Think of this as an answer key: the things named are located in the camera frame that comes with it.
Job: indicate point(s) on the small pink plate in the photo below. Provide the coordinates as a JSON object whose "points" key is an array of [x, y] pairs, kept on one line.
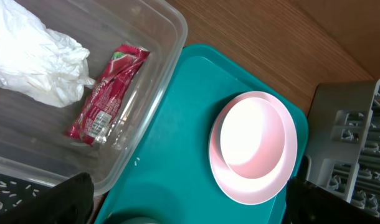
{"points": [[252, 138]]}

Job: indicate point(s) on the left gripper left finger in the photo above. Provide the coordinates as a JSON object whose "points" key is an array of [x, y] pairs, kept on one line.
{"points": [[69, 202]]}

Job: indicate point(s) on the grey dishwasher rack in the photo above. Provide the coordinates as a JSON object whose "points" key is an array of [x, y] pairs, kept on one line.
{"points": [[343, 150]]}

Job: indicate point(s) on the large pink plate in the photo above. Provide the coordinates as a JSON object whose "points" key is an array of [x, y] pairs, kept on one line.
{"points": [[253, 191]]}

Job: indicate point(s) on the teal serving tray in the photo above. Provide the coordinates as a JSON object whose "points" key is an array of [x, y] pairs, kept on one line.
{"points": [[169, 177]]}

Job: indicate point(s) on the red snack wrapper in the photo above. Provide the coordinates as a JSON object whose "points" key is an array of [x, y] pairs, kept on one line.
{"points": [[102, 105]]}

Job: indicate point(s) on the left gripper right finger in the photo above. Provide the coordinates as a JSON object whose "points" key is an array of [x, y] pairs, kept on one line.
{"points": [[310, 204]]}

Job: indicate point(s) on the white napkin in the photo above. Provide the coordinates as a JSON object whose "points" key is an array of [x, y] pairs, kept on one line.
{"points": [[49, 66]]}

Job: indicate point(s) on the clear plastic storage bin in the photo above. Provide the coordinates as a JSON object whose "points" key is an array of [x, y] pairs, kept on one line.
{"points": [[33, 141]]}

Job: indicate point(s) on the black plastic tray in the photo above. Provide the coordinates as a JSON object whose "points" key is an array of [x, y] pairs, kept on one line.
{"points": [[9, 193]]}

